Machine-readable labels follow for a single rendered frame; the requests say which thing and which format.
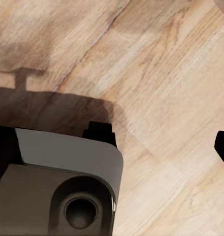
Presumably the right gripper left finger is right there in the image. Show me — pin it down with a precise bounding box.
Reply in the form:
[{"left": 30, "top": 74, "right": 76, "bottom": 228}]
[{"left": 0, "top": 131, "right": 19, "bottom": 179}]

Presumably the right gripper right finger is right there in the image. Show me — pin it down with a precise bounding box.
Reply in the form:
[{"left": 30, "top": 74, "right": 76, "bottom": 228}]
[{"left": 214, "top": 130, "right": 224, "bottom": 162}]

